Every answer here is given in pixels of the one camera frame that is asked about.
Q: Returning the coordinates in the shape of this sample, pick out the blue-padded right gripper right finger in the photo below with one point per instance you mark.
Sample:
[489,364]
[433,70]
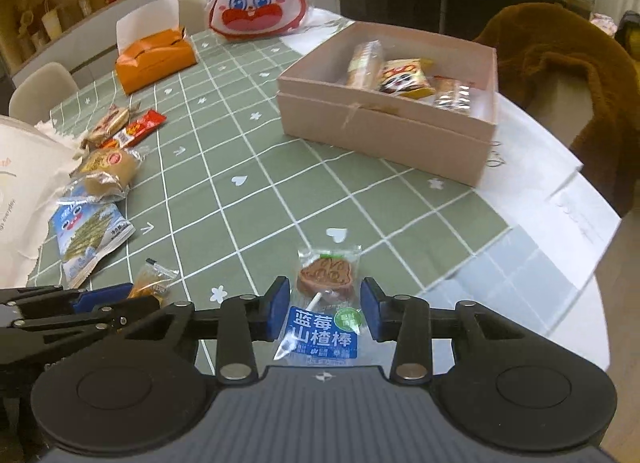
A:
[412,324]

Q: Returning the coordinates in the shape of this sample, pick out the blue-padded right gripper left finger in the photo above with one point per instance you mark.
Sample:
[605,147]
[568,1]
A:
[237,324]

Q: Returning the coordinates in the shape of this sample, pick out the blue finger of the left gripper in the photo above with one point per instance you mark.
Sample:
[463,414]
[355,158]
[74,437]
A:
[42,325]

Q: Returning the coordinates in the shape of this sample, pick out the blueberry hawthorn lollipop packet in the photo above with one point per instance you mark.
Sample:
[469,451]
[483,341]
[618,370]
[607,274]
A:
[324,323]

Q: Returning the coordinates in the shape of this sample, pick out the blue seaweed snack packet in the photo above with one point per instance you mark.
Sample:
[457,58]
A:
[86,233]

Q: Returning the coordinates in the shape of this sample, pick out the red snack bar packet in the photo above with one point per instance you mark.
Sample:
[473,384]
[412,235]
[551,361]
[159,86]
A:
[135,131]

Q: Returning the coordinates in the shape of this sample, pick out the small cake packet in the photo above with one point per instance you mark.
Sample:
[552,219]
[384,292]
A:
[153,279]

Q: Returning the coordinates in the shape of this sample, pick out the green grid tablecloth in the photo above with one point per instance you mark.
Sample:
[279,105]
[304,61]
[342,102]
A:
[228,200]

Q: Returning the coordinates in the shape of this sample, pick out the wrapped round bread bun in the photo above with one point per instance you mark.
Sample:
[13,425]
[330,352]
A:
[105,176]

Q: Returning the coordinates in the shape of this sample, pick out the white cloth bag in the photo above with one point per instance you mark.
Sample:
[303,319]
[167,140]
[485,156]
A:
[36,163]

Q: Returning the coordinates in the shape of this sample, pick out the pink cardboard box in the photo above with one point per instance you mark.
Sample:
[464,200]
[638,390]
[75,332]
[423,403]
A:
[315,103]

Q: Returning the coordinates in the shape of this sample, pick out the brown wafer snack packet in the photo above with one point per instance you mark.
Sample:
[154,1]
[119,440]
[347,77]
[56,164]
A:
[112,121]

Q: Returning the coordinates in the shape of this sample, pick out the striped snack packet in box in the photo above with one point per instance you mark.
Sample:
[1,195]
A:
[452,95]

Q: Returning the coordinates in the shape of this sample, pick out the beige dining chair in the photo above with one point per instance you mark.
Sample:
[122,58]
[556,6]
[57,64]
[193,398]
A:
[41,91]

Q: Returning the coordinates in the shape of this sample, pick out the panda snack packet in box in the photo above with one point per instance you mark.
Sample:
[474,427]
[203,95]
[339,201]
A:
[406,78]

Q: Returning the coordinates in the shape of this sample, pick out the wrapped roll snack in box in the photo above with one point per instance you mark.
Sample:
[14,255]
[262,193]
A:
[365,66]

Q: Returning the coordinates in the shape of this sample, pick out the orange tissue box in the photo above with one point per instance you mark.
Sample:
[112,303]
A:
[151,45]

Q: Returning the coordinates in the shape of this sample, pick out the brown fuzzy chair cover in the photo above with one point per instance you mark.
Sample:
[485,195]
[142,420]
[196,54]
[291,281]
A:
[577,82]

